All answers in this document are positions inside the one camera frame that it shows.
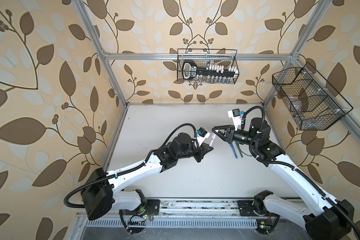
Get black wire basket back wall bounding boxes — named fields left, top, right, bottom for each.
left=177, top=48, right=240, bottom=85

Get black wire basket wall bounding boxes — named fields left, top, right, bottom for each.
left=272, top=62, right=354, bottom=131
left=177, top=48, right=240, bottom=85

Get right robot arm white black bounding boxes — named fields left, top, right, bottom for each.
left=212, top=118, right=360, bottom=240

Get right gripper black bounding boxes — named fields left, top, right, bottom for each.
left=212, top=124, right=258, bottom=149

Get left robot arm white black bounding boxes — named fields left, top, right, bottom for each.
left=80, top=129, right=213, bottom=221

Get black wire basket right wall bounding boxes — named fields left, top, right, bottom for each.
left=272, top=62, right=354, bottom=131

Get pink pen cap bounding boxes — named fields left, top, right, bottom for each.
left=209, top=134, right=216, bottom=147

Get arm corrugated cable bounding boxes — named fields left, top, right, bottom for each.
left=63, top=123, right=197, bottom=209
left=241, top=105, right=360, bottom=240

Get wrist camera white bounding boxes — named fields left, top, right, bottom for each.
left=228, top=109, right=246, bottom=131
left=197, top=127, right=211, bottom=146

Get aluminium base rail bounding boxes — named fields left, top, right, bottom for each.
left=73, top=197, right=312, bottom=236

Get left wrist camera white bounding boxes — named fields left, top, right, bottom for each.
left=197, top=127, right=211, bottom=146

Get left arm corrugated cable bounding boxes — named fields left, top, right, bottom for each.
left=63, top=123, right=197, bottom=209

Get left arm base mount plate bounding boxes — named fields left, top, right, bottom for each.
left=122, top=199, right=161, bottom=216

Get aluminium frame back crossbar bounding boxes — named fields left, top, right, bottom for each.
left=104, top=52, right=293, bottom=61

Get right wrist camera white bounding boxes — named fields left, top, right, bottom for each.
left=228, top=109, right=246, bottom=131

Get blue pen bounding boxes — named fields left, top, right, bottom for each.
left=230, top=144, right=238, bottom=159

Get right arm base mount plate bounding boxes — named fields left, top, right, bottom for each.
left=238, top=200, right=270, bottom=217

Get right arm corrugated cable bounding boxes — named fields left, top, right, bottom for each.
left=241, top=105, right=360, bottom=240

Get black white tool in basket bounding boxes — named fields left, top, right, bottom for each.
left=180, top=60, right=240, bottom=80

